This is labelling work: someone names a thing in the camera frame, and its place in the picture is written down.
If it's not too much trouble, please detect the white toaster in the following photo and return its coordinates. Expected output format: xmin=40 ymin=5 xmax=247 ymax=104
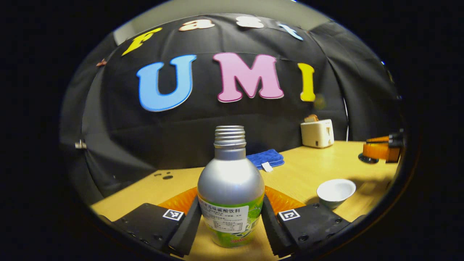
xmin=301 ymin=119 xmax=335 ymax=149

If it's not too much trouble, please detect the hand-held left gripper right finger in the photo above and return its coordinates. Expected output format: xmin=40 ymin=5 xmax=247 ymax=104
xmin=262 ymin=186 xmax=366 ymax=258

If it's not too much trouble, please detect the blue teacup lid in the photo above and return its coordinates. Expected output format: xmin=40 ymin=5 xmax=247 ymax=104
xmin=358 ymin=152 xmax=380 ymax=164

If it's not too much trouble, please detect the silver green water bottle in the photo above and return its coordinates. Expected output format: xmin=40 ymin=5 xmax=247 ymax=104
xmin=197 ymin=125 xmax=265 ymax=249

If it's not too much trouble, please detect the black backdrop cloth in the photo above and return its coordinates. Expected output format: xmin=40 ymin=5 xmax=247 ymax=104
xmin=59 ymin=13 xmax=403 ymax=207

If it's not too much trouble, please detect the blue teacup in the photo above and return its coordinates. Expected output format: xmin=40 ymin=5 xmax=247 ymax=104
xmin=316 ymin=178 xmax=357 ymax=211

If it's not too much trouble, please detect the blue folded towel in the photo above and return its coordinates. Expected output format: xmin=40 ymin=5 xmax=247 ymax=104
xmin=246 ymin=149 xmax=285 ymax=173

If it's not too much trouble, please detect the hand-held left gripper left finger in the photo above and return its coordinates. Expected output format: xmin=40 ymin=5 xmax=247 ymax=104
xmin=99 ymin=186 xmax=202 ymax=258

